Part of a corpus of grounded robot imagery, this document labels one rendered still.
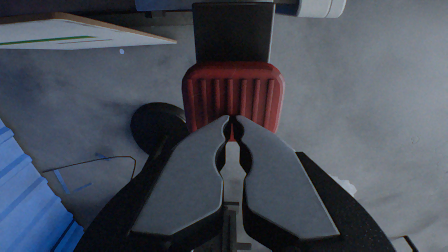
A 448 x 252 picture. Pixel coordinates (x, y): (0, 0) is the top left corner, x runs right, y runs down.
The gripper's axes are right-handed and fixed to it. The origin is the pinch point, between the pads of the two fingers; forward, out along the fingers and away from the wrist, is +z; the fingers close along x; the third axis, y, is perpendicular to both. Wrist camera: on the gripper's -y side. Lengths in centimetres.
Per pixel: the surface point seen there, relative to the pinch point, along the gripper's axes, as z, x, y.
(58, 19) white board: 17.4, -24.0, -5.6
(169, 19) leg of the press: 73, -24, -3
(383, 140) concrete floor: 75, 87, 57
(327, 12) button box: 13.1, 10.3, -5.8
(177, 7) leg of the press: 11.5, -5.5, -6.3
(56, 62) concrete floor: 76, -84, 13
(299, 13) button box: 13.2, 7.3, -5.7
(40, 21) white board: 17.2, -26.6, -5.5
